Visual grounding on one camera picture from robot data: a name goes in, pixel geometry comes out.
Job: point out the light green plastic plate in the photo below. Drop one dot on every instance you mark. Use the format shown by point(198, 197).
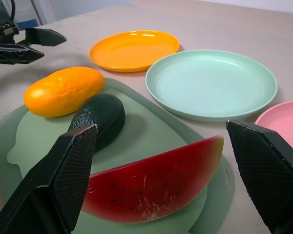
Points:
point(210, 85)

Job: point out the blue background object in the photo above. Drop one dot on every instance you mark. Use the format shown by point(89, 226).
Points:
point(28, 24)

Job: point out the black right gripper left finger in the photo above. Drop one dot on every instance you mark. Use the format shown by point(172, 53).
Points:
point(63, 170)

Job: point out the green cutting board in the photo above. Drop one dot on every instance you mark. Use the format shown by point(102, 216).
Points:
point(146, 131)

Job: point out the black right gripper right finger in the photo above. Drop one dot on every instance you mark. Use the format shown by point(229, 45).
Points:
point(266, 170)

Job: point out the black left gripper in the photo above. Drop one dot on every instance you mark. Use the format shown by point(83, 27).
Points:
point(2, 30)

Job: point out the pink plastic plate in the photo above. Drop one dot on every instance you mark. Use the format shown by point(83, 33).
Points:
point(285, 122)

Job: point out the red toy watermelon slice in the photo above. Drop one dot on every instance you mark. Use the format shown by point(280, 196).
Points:
point(156, 185)

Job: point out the orange plastic plate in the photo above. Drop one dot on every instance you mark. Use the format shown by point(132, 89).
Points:
point(134, 50)

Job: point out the orange toy mango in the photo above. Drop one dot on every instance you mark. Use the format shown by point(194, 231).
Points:
point(63, 91)

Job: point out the dark green toy avocado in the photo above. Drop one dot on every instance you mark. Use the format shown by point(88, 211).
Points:
point(105, 114)

